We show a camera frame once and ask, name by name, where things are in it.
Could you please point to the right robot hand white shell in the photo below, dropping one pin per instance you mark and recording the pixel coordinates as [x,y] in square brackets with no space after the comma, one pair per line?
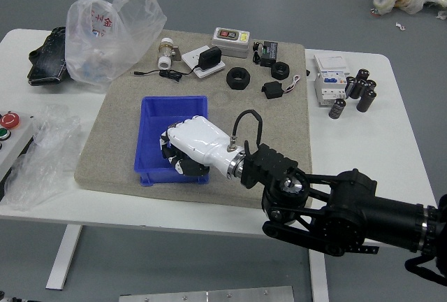
[202,141]

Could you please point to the blue plastic bin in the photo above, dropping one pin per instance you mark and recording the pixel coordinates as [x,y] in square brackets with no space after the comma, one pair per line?
[152,134]

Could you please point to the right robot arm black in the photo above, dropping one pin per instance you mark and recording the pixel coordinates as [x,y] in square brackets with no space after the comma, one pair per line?
[342,207]

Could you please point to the big black hex nut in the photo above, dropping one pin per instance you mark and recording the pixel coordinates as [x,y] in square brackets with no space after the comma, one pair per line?
[232,83]

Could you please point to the small black hex nut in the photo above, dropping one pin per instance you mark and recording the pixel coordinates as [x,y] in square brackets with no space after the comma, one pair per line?
[279,73]

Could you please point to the grey control box with buttons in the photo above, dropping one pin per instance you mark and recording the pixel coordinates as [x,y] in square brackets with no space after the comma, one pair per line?
[15,148]

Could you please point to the grey-brown foam mat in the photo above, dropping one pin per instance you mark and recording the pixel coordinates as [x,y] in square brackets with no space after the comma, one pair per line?
[111,141]

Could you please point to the brass valve with white fittings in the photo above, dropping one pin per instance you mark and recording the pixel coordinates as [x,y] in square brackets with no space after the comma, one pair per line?
[166,52]

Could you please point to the white plastic bag red print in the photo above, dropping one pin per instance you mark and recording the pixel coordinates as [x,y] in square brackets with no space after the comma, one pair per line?
[104,43]

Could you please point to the white circuit breaker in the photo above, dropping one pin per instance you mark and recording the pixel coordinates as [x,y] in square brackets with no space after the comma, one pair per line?
[328,71]

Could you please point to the silver metal plate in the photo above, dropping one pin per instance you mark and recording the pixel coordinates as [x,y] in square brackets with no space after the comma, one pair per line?
[206,295]

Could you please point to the clear crumpled plastic bag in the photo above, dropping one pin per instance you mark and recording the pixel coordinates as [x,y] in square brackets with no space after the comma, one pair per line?
[42,155]

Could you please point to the black pouch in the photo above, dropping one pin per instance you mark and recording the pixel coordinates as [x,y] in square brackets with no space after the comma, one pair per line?
[47,61]

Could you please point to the white table leg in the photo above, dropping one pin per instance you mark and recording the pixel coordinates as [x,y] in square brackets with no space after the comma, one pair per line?
[64,256]
[318,281]

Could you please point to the black table control panel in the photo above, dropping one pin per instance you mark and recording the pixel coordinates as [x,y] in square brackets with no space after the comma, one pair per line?
[370,249]

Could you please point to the white paper scrap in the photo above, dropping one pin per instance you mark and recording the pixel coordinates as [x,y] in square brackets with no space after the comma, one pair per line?
[442,15]
[400,26]

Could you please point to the white wall socket plate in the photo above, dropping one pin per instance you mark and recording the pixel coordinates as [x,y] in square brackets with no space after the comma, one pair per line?
[190,58]

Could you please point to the grey switch box two buttons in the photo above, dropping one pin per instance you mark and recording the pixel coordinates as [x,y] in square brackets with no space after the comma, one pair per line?
[230,45]

